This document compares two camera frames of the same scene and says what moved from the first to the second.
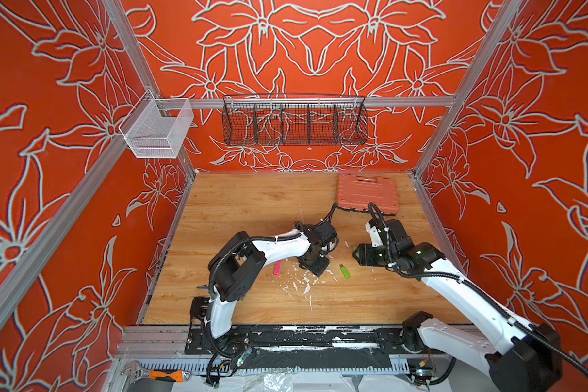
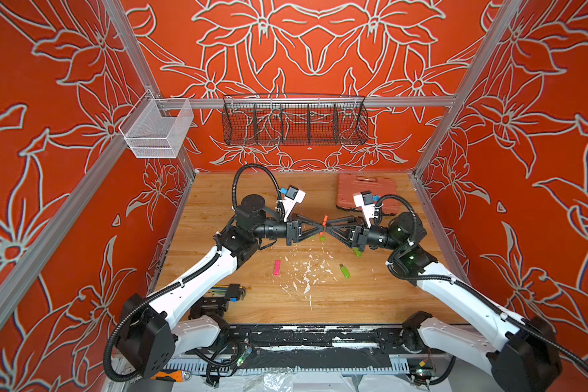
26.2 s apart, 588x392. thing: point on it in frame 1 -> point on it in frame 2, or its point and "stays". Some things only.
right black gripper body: (375, 255) -> (365, 239)
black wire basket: (295, 119) stays
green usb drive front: (345, 271) stays
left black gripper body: (318, 265) -> (290, 232)
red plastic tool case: (358, 191) stays
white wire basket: (156, 127) stays
